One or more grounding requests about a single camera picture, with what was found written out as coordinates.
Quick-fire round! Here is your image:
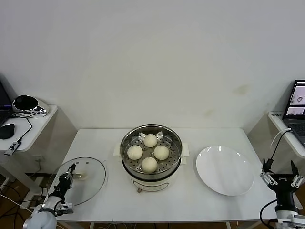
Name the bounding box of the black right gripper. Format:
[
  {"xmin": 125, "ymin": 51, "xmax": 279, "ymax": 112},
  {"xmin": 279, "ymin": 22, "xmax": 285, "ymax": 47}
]
[{"xmin": 260, "ymin": 158, "xmax": 305, "ymax": 212}]

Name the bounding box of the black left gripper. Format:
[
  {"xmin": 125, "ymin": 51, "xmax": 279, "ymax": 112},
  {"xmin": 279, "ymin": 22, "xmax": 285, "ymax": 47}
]
[{"xmin": 54, "ymin": 164, "xmax": 76, "ymax": 197}]

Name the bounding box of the round glass pot lid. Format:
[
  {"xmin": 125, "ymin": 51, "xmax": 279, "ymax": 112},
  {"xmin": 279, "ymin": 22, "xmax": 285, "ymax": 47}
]
[{"xmin": 49, "ymin": 156, "xmax": 107, "ymax": 206}]

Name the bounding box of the white steamed baozi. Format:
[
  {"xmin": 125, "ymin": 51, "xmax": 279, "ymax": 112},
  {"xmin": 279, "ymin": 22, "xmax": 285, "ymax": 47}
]
[
  {"xmin": 141, "ymin": 156, "xmax": 158, "ymax": 173},
  {"xmin": 153, "ymin": 145, "xmax": 170, "ymax": 160},
  {"xmin": 126, "ymin": 145, "xmax": 143, "ymax": 160},
  {"xmin": 143, "ymin": 134, "xmax": 158, "ymax": 148}
]

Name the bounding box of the perforated steel steamer basket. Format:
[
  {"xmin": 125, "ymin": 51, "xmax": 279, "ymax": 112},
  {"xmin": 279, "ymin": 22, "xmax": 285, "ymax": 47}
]
[{"xmin": 120, "ymin": 123, "xmax": 183, "ymax": 181}]

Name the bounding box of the white side table with label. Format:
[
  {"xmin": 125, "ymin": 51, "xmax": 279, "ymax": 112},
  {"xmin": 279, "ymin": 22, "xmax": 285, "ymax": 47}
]
[{"xmin": 246, "ymin": 111, "xmax": 305, "ymax": 210}]

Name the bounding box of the white round plate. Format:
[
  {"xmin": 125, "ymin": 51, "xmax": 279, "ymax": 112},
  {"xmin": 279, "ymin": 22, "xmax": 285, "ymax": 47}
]
[{"xmin": 195, "ymin": 145, "xmax": 254, "ymax": 197}]

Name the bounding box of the grey usb hub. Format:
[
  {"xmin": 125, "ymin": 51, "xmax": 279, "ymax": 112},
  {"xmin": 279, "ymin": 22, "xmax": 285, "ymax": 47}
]
[{"xmin": 4, "ymin": 141, "xmax": 22, "ymax": 157}]

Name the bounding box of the black computer mouse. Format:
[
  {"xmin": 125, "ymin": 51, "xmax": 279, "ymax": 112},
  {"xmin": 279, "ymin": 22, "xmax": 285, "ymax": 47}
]
[{"xmin": 0, "ymin": 124, "xmax": 15, "ymax": 140}]

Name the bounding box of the white electric cooking pot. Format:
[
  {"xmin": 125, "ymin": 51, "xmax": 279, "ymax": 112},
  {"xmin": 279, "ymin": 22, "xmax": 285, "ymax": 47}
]
[{"xmin": 112, "ymin": 142, "xmax": 191, "ymax": 193}]

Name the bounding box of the chrome and black device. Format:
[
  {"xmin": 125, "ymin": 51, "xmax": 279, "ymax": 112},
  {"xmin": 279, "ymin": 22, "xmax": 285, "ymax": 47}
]
[{"xmin": 11, "ymin": 95, "xmax": 50, "ymax": 119}]

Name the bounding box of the black cable with adapter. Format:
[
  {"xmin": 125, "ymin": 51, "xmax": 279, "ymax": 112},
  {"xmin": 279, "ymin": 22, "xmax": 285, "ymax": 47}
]
[{"xmin": 263, "ymin": 130, "xmax": 290, "ymax": 175}]

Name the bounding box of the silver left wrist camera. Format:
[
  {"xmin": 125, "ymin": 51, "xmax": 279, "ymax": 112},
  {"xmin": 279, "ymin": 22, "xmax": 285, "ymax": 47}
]
[{"xmin": 56, "ymin": 201, "xmax": 74, "ymax": 215}]

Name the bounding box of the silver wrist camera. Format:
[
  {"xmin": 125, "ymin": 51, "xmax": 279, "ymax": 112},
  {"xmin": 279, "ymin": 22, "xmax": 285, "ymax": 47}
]
[
  {"xmin": 56, "ymin": 201, "xmax": 74, "ymax": 215},
  {"xmin": 287, "ymin": 214, "xmax": 305, "ymax": 229}
]

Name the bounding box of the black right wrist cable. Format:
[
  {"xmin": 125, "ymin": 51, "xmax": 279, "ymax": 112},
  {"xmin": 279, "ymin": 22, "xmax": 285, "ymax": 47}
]
[{"xmin": 259, "ymin": 199, "xmax": 278, "ymax": 226}]

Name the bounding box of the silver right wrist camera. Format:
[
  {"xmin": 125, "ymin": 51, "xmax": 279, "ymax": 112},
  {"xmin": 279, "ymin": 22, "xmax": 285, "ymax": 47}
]
[{"xmin": 287, "ymin": 214, "xmax": 305, "ymax": 229}]

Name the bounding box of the white laptop cable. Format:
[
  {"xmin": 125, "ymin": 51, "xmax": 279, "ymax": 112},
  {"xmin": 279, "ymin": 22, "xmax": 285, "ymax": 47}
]
[{"xmin": 270, "ymin": 128, "xmax": 292, "ymax": 149}]

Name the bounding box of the dark laptop with white cable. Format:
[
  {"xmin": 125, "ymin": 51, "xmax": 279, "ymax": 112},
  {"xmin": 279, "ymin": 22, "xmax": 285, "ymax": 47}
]
[{"xmin": 281, "ymin": 79, "xmax": 305, "ymax": 147}]

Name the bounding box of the white floor cable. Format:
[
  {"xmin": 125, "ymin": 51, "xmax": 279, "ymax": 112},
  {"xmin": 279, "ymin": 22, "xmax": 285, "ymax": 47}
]
[{"xmin": 0, "ymin": 194, "xmax": 35, "ymax": 213}]

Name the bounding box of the black hub cable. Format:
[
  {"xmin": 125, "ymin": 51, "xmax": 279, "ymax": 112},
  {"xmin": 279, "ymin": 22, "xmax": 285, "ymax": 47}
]
[{"xmin": 10, "ymin": 114, "xmax": 33, "ymax": 144}]

